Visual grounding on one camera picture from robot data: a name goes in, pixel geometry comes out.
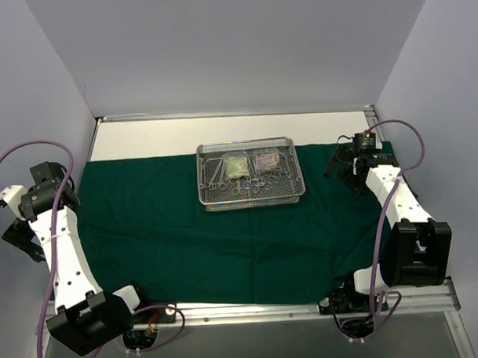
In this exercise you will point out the purple sealed packet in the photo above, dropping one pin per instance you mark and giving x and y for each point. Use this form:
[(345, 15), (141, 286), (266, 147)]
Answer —
[(267, 160)]

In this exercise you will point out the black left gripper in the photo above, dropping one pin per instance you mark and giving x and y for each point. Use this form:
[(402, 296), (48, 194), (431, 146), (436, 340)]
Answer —
[(19, 237)]

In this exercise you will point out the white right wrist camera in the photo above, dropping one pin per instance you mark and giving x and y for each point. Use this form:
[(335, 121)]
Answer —
[(366, 141)]

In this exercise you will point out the steel haemostat clamp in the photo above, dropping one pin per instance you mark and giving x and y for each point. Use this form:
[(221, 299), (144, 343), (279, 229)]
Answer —
[(283, 170)]

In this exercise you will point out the green sealed packet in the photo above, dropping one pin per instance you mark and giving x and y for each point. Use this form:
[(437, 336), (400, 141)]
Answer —
[(236, 165)]

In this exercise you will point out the green surgical drape cloth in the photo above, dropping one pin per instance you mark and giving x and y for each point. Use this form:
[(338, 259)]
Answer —
[(141, 221)]

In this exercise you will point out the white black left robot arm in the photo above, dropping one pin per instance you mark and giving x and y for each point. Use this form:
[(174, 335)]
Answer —
[(87, 317)]

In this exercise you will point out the steel forceps clamp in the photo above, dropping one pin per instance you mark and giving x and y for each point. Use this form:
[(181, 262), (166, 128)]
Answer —
[(254, 185)]

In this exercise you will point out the steel mesh instrument tray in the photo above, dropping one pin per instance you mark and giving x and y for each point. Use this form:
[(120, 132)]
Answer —
[(284, 191)]

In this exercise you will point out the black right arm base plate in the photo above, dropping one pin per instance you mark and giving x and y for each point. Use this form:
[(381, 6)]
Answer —
[(344, 301)]

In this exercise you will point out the back aluminium rail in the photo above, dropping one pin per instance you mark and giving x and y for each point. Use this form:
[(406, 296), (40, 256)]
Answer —
[(225, 114)]

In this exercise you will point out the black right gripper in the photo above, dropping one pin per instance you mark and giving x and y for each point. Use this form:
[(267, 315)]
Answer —
[(345, 167)]

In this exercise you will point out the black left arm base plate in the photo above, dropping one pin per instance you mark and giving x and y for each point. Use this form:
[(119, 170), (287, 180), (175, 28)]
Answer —
[(156, 313)]

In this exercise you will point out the aluminium frame rail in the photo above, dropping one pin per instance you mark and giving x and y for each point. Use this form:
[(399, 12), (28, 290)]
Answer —
[(441, 298)]

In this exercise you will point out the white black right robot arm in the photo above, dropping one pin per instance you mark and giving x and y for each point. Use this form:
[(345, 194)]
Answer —
[(416, 251)]

